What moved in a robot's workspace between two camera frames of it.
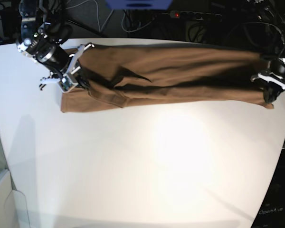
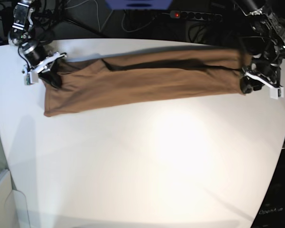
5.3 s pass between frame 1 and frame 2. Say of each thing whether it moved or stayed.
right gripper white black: moved
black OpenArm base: stayed
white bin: stayed
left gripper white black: moved
